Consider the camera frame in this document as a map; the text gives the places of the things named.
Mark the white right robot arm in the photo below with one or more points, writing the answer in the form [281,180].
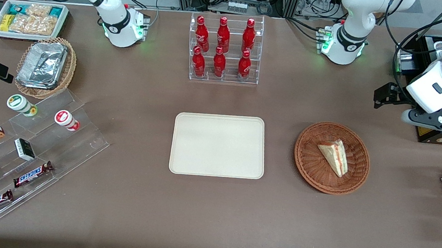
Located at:
[115,24]

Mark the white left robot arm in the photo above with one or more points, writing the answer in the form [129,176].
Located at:
[354,14]

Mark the triangular wrapped sandwich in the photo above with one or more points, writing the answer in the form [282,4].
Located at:
[336,156]

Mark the oval light wicker basket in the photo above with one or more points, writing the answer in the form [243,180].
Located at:
[70,69]

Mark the round brown wicker basket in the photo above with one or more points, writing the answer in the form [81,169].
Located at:
[311,167]

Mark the beige plastic tray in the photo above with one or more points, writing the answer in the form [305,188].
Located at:
[218,144]

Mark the green lid white cup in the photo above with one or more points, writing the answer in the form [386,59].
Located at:
[16,102]

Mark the stacked aluminium foil containers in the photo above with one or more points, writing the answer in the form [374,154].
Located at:
[42,64]

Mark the yellow snack pack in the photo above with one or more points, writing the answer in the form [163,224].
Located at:
[6,22]

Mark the clear peanut snack bag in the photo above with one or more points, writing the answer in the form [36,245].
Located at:
[22,23]
[39,10]
[45,26]

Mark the teal snack pack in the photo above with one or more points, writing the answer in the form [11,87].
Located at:
[56,11]
[18,9]

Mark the red lid white cup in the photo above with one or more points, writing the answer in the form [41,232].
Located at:
[62,117]

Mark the white rectangular snack bin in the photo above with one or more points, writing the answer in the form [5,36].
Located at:
[65,19]

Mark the small black carton box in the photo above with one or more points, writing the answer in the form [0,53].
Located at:
[25,150]

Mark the clear acrylic stepped display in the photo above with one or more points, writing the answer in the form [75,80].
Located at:
[77,145]

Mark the red cola bottle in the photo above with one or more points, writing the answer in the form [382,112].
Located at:
[198,64]
[223,35]
[249,35]
[219,64]
[202,34]
[244,66]

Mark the clear acrylic bottle rack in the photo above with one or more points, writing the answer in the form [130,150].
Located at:
[229,78]

